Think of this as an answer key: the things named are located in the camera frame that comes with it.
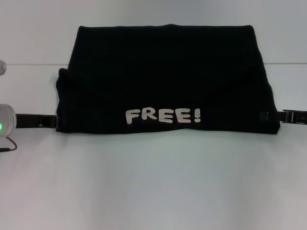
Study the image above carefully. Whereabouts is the black shirt with FREE print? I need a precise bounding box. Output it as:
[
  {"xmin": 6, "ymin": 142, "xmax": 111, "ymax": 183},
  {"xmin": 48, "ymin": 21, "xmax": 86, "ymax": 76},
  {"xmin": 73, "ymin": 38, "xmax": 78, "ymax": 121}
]
[{"xmin": 55, "ymin": 23, "xmax": 281, "ymax": 136}]

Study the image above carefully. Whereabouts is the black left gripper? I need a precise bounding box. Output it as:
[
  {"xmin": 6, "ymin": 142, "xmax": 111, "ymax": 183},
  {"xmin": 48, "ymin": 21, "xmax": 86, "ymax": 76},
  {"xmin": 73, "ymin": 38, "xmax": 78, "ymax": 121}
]
[{"xmin": 16, "ymin": 114, "xmax": 59, "ymax": 128}]

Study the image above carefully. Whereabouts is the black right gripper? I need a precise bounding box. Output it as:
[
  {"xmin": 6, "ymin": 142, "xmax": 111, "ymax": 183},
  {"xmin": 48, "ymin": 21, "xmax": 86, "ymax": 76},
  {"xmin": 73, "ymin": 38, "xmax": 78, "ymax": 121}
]
[{"xmin": 260, "ymin": 109, "xmax": 307, "ymax": 125}]

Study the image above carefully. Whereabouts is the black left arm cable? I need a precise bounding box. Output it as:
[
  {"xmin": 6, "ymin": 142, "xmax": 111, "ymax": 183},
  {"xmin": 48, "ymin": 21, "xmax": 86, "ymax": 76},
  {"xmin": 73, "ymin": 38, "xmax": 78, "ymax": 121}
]
[{"xmin": 0, "ymin": 136, "xmax": 18, "ymax": 153}]

